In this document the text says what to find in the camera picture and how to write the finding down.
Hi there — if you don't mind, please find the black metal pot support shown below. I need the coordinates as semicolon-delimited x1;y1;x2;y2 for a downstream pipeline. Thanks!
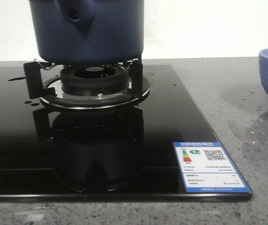
23;58;150;110

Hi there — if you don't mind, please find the dark blue cooking pot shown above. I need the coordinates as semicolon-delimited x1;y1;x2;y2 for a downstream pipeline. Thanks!
30;0;144;65

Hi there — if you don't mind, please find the black round gas burner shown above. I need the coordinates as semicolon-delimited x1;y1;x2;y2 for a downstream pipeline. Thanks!
60;65;129;96

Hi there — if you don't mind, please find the blue white energy label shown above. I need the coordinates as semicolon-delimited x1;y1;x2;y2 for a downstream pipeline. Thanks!
173;142;251;194

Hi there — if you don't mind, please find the black glass gas stove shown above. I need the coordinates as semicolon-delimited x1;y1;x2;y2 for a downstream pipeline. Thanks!
0;65;252;202

